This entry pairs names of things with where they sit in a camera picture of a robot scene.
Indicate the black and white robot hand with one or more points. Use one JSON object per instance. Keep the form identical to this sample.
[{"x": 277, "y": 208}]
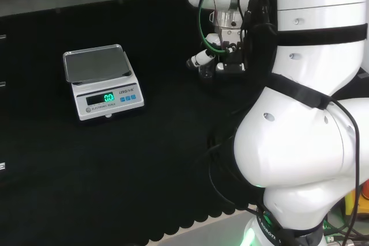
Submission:
[{"x": 233, "y": 56}]

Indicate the small clear glass beaker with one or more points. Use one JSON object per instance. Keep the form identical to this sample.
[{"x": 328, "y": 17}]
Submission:
[{"x": 206, "y": 74}]

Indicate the white electronic balance steel pan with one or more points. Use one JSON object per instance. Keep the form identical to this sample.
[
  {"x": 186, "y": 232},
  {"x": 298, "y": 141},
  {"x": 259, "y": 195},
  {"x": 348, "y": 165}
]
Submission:
[{"x": 106, "y": 90}]

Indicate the black bench cloth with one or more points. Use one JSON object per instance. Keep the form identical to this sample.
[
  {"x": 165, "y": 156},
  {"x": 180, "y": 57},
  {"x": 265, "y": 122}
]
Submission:
[{"x": 115, "y": 171}]

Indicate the yellow stop button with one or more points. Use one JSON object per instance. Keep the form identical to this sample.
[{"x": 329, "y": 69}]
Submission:
[{"x": 350, "y": 202}]

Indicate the clear tape strip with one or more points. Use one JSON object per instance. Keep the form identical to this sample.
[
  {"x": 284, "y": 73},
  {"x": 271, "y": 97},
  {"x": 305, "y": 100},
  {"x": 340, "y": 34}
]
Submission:
[{"x": 2, "y": 166}]

